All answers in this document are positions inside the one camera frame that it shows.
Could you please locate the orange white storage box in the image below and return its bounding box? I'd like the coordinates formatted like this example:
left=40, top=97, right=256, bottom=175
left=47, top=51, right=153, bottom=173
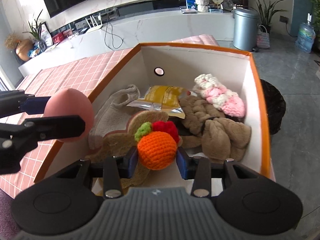
left=34, top=42, right=276, bottom=197

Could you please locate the tall green climbing plant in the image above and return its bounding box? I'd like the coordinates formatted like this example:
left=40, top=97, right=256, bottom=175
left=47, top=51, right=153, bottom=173
left=291, top=0, right=319, bottom=35

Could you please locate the brown fuzzy plush toy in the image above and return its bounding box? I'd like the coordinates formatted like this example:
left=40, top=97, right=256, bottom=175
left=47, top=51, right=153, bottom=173
left=179, top=95, right=251, bottom=163

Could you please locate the potted plant by bin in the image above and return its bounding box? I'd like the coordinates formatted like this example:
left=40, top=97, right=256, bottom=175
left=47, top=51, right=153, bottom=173
left=251, top=0, right=286, bottom=34

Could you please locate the yellow snack packet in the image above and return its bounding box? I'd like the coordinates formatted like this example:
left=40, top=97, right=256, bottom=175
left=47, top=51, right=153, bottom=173
left=127, top=86, right=191, bottom=119

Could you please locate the black round basket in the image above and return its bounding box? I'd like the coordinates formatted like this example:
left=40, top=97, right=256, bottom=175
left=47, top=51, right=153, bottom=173
left=260, top=79, right=286, bottom=135

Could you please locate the pink foam egg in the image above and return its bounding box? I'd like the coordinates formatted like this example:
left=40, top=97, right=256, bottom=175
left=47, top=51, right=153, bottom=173
left=43, top=88, right=94, bottom=142

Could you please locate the woven pink basket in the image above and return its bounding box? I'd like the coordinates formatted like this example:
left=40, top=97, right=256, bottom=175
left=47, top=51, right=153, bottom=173
left=257, top=24, right=270, bottom=49

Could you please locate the white tv console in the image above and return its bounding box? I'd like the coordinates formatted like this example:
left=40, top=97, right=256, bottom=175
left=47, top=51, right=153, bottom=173
left=19, top=10, right=234, bottom=76

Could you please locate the brown toast plush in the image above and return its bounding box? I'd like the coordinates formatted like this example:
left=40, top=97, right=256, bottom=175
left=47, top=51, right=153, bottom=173
left=87, top=111, right=169, bottom=189

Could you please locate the beige cloth bag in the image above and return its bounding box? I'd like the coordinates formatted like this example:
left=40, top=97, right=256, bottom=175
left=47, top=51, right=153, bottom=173
left=88, top=85, right=141, bottom=150

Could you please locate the pink white crochet toy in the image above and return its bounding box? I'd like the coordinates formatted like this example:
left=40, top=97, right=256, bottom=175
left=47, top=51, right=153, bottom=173
left=193, top=74, right=246, bottom=118

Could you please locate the white wifi router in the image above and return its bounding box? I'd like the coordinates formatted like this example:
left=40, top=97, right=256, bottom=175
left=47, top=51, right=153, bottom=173
left=85, top=14, right=103, bottom=33

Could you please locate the blue water jug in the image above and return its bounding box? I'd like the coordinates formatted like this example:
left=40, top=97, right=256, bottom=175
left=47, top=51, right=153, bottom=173
left=296, top=13, right=316, bottom=53

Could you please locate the left potted plant on console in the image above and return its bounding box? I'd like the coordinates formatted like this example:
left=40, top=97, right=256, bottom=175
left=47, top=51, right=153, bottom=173
left=24, top=10, right=47, bottom=53

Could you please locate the grey metal trash bin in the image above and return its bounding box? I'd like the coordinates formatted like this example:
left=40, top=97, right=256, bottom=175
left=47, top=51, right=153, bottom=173
left=233, top=8, right=259, bottom=51

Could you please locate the pink checkered tablecloth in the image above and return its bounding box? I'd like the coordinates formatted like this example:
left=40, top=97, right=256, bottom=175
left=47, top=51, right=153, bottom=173
left=0, top=34, right=220, bottom=199

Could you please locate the brown round vase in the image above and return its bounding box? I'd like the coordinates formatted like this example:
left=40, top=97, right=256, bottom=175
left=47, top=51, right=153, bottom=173
left=4, top=33, right=34, bottom=62

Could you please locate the orange crochet fruit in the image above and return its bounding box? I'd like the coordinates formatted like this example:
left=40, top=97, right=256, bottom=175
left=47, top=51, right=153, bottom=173
left=135, top=121, right=180, bottom=171

